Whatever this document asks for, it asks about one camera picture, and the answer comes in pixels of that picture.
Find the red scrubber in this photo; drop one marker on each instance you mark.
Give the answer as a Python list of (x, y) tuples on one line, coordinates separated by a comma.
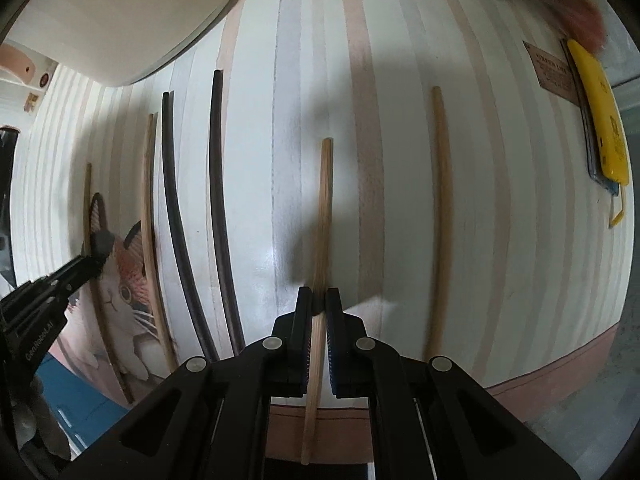
[(581, 20)]

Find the light wooden chopstick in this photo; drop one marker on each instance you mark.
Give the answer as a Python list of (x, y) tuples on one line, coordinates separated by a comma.
[(319, 285)]

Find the wooden chopstick right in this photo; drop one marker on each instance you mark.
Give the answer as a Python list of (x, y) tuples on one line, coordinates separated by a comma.
[(443, 236)]

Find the pink white box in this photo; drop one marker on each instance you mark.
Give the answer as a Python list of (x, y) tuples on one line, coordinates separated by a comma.
[(29, 70)]

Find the beige utensil holder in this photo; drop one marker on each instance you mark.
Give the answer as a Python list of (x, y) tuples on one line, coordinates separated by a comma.
[(113, 42)]

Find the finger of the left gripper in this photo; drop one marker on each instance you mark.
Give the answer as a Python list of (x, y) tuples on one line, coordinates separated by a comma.
[(82, 269)]

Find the dark chopstick left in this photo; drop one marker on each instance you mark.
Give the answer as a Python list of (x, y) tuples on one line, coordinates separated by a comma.
[(177, 234)]

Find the yellow phone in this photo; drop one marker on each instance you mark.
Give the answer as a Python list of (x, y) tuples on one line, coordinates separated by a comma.
[(610, 134)]

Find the dark chopstick right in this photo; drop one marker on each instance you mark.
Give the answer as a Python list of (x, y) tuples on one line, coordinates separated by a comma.
[(219, 219)]

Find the dark chopstick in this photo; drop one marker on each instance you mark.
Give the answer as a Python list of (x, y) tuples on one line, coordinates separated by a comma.
[(177, 234), (219, 219)]

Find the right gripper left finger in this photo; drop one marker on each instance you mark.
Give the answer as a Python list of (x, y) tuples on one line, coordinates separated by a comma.
[(301, 338)]

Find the wooden chopstick far left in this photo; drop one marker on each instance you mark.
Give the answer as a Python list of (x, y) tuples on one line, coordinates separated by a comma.
[(96, 293)]

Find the striped cat table mat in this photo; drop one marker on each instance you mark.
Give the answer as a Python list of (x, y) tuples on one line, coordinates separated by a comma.
[(538, 276)]

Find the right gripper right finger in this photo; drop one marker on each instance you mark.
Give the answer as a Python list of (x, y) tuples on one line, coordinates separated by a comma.
[(336, 333)]

